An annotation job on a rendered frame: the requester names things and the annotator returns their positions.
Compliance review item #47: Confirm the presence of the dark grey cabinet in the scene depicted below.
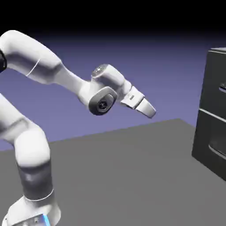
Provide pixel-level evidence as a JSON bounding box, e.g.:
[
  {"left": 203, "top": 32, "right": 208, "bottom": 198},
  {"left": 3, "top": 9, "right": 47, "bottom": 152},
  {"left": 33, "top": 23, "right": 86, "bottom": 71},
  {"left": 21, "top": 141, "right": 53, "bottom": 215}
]
[{"left": 191, "top": 47, "right": 226, "bottom": 182}]

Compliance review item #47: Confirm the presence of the dark grey drawer front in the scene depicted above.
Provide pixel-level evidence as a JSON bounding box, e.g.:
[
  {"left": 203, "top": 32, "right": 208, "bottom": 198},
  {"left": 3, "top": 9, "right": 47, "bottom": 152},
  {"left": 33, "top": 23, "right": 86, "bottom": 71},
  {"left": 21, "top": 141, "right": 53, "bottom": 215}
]
[
  {"left": 192, "top": 109, "right": 226, "bottom": 181},
  {"left": 199, "top": 50, "right": 226, "bottom": 123}
]

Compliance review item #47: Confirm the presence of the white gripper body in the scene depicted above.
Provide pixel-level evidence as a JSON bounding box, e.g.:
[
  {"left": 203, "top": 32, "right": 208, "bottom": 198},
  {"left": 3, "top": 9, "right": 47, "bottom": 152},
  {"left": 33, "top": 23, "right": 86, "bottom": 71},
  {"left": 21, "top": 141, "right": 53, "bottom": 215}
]
[{"left": 135, "top": 98, "right": 157, "bottom": 119}]

